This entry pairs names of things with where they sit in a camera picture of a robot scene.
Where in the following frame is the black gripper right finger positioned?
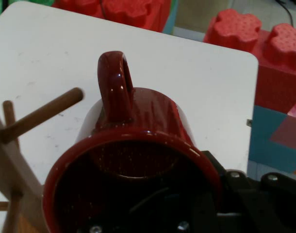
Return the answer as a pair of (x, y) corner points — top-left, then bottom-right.
(201, 150), (296, 233)

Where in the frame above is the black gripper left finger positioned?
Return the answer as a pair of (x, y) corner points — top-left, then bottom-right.
(86, 188), (218, 233)

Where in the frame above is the red mug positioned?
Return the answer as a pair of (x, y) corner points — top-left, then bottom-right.
(42, 50), (223, 233)

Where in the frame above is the teal foam block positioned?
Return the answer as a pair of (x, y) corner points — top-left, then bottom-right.
(162, 0), (179, 33)
(247, 104), (296, 177)

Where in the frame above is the mauve foam tile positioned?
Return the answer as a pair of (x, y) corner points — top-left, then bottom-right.
(269, 116), (296, 152)

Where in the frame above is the wooden mug tree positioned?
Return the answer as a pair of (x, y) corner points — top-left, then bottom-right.
(0, 87), (84, 233)

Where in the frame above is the black floor cable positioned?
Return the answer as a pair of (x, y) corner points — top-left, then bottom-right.
(275, 0), (296, 26)

